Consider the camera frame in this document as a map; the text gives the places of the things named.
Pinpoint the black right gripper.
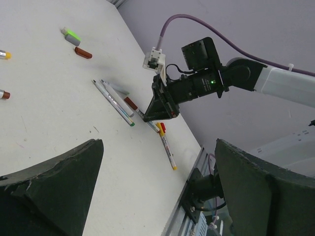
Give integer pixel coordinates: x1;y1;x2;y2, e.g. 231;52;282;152
143;73;223;122

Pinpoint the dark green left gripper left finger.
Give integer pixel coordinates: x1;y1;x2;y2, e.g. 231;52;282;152
0;139;104;236

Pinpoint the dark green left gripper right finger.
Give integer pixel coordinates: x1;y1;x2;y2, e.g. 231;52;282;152
215;139;315;236

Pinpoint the red cap marker group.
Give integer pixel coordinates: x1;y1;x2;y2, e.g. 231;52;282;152
160;122;166;133

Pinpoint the yellow cap marker group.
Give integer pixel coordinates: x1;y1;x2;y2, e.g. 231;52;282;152
156;122;177;170

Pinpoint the grey cap whiteboard marker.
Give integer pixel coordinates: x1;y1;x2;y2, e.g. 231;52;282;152
100;80;134;117

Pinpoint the brown cap marker pen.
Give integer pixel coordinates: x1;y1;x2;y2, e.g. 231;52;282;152
92;80;135;127

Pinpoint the lime green marker cap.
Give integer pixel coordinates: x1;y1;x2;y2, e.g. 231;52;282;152
61;27;81;41

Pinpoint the white lime-tipped marker body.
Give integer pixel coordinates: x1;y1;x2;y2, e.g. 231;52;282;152
109;83;129;95

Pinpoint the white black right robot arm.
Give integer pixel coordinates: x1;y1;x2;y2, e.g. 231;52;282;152
143;37;315;122

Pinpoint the yellow cap marker pen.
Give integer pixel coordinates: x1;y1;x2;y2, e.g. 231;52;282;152
0;50;12;59

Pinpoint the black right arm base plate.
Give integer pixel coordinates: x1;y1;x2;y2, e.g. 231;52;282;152
180;168;226;224

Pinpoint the aluminium frame rail front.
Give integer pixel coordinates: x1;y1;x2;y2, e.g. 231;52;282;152
162;147;209;236

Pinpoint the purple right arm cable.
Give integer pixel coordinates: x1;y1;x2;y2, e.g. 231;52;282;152
155;14;315;77

